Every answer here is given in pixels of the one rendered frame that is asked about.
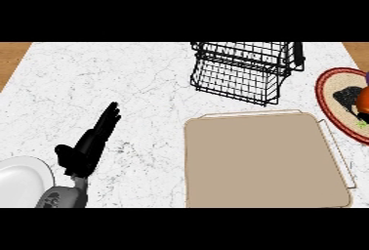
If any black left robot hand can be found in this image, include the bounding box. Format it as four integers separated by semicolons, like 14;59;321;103
54;101;123;179

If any beige tray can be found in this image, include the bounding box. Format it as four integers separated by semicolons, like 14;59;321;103
184;108;359;209

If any white plate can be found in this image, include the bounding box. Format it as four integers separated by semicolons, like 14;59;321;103
0;155;57;209

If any red-rimmed woven placemat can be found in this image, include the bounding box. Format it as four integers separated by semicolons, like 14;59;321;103
315;66;369;146

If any orange vegetable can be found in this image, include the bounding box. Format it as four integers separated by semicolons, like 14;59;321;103
355;85;369;115

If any black tiered wire basket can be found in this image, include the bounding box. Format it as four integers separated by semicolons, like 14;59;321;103
189;41;308;107

